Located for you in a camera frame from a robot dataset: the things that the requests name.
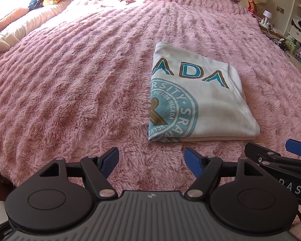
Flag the white plush toy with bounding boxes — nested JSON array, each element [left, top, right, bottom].
[[0, 29, 18, 54]]

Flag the white printed sweatshirt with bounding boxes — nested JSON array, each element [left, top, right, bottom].
[[147, 41, 261, 143]]

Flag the cream bolster pillow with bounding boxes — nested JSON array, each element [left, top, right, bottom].
[[0, 0, 74, 41]]

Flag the pink fluffy blanket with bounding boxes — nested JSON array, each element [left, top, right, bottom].
[[0, 0, 301, 190]]

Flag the black cables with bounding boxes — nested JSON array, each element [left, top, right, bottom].
[[268, 36, 292, 52]]

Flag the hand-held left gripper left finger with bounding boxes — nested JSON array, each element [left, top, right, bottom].
[[38, 147, 119, 199]]

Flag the peach bolster pillow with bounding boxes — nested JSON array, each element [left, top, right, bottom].
[[0, 7, 30, 32]]

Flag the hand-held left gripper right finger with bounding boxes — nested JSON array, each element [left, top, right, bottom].
[[184, 147, 265, 199]]

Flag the green plastic basket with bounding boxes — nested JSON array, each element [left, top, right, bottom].
[[286, 35, 301, 56]]

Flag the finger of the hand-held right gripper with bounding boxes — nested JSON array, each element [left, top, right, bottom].
[[244, 142, 301, 172], [285, 139, 301, 159]]

